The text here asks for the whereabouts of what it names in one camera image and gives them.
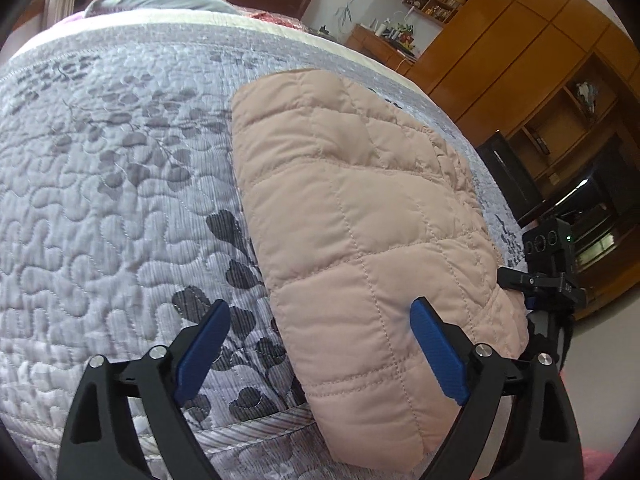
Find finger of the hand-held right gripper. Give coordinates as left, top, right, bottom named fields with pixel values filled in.
left=497, top=266, right=587, bottom=306

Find pink floral sheet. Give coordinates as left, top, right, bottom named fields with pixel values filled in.
left=235, top=5, right=313, bottom=31

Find grey quilted bedspread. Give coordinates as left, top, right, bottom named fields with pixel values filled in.
left=0, top=7, right=531, bottom=480

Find wooden wall cabinet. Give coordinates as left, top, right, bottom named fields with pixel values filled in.
left=400, top=0, right=640, bottom=321

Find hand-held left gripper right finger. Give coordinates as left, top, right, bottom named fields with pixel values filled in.
left=409, top=296, right=585, bottom=480

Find assorted desk ornaments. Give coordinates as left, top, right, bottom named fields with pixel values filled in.
left=372, top=15, right=418, bottom=53

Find black television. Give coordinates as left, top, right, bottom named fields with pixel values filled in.
left=570, top=152, right=638, bottom=286

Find grey pillow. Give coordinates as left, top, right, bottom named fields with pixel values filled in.
left=82, top=0, right=243, bottom=18

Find wooden desk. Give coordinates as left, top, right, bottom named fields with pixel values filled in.
left=350, top=25, right=418, bottom=68

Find assorted small shelf ornaments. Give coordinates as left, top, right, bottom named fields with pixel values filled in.
left=402, top=0, right=476, bottom=23

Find pink quilted jacket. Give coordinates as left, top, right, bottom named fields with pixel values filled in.
left=230, top=67, right=531, bottom=473

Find black flat panel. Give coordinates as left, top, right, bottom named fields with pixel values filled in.
left=477, top=130, right=546, bottom=226

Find grey cabinet ornament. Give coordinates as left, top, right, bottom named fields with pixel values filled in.
left=575, top=82, right=601, bottom=116

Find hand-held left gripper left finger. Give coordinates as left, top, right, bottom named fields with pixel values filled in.
left=56, top=299, right=232, bottom=480

